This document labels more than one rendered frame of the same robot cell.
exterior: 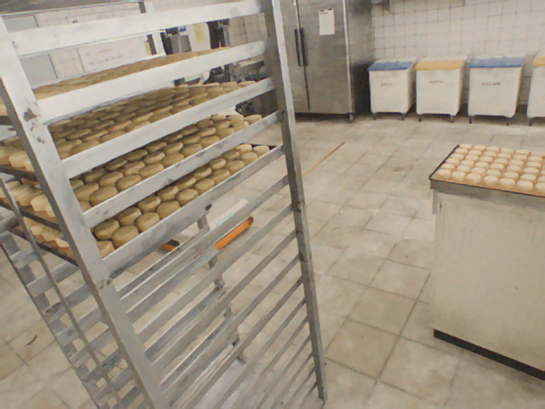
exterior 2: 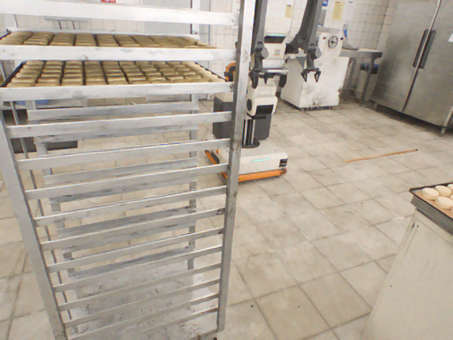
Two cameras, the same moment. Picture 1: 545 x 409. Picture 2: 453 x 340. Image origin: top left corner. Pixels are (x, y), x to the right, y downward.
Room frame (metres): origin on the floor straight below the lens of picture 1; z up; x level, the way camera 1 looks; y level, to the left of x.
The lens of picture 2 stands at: (0.16, -0.46, 1.44)
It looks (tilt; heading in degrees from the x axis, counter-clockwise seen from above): 28 degrees down; 25
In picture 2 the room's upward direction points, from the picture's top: 4 degrees clockwise
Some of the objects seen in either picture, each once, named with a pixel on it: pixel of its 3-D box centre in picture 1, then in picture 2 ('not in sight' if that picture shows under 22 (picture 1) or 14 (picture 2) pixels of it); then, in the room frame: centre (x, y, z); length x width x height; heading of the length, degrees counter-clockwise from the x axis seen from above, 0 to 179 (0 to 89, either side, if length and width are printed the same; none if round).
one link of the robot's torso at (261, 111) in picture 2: not in sight; (263, 107); (2.64, 0.42, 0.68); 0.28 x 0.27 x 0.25; 140
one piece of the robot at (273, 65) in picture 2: not in sight; (269, 74); (2.51, 0.37, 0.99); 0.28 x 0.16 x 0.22; 140
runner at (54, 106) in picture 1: (177, 69); not in sight; (0.76, 0.13, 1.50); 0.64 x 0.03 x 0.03; 141
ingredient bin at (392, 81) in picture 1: (393, 89); not in sight; (5.25, -2.02, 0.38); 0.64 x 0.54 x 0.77; 142
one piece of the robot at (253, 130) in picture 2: not in sight; (244, 109); (2.76, 0.66, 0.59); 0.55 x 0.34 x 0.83; 140
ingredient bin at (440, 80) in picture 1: (440, 89); not in sight; (4.83, -2.52, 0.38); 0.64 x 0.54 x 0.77; 141
